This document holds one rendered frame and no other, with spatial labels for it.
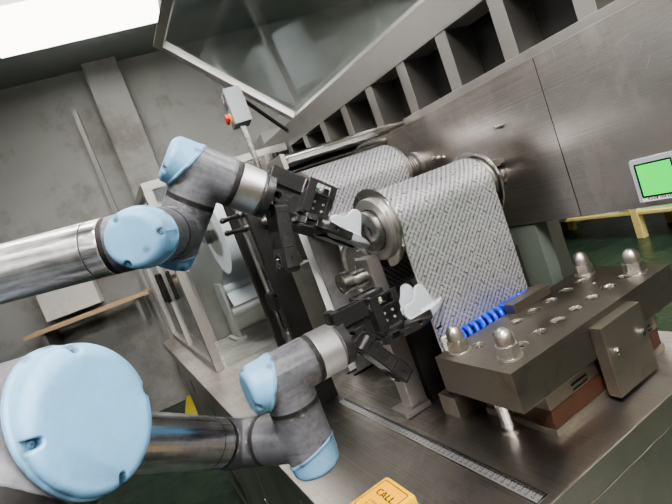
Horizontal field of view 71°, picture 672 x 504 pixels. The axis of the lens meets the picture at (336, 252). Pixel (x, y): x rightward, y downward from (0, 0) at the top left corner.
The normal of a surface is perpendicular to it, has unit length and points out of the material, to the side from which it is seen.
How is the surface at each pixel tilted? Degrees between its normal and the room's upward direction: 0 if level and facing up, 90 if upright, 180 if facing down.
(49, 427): 85
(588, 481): 90
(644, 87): 90
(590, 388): 90
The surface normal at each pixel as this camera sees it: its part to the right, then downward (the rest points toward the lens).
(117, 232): 0.04, 0.10
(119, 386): 0.87, -0.35
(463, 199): 0.44, -0.06
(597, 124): -0.83, 0.36
